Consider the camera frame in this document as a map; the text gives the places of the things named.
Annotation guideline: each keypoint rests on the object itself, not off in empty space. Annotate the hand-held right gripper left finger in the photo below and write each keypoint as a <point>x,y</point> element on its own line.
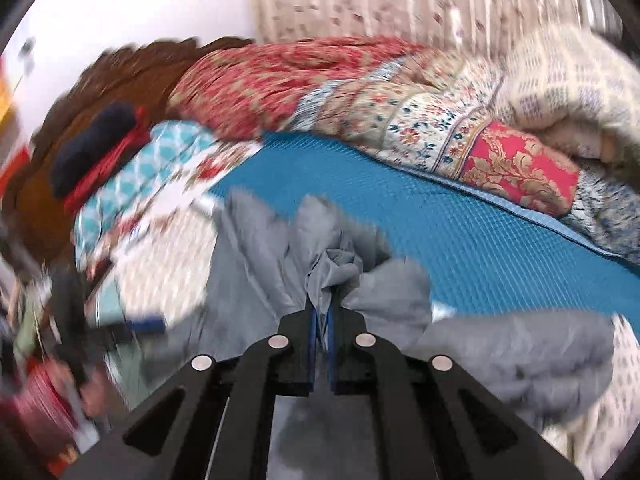
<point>314,332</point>

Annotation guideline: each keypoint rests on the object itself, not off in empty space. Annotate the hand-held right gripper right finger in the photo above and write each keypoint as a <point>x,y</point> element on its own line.
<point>333,332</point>

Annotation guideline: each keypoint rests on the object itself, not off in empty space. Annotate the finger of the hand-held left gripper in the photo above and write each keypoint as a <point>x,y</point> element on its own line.
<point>147,324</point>

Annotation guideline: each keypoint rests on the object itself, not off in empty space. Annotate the grey puffer jacket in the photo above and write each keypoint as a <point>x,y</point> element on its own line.
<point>250,260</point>

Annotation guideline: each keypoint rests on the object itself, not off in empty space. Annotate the blue textured sheet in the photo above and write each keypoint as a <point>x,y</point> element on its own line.
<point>450,240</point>

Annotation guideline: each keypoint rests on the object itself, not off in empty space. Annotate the red cloth strip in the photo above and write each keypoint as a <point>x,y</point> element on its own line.
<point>112,165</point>

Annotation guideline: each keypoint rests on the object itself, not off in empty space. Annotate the navy rolled cloth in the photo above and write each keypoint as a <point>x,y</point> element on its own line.
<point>90,145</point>

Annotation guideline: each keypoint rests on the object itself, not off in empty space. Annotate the teal lattice print cloth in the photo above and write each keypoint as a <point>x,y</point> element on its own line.
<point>165,150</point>

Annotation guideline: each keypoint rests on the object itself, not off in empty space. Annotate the brown wooden headboard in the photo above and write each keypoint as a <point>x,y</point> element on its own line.
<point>100,95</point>

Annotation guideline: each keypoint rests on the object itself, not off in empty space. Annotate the red floral patterned quilt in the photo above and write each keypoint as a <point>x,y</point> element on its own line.
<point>300,80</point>

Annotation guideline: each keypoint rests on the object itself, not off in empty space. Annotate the beige and teal patterned bedsheet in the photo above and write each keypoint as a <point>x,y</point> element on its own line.
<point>620,385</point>

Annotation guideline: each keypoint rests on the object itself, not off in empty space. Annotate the beige leaf print curtain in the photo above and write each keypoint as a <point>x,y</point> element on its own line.
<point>400,0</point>

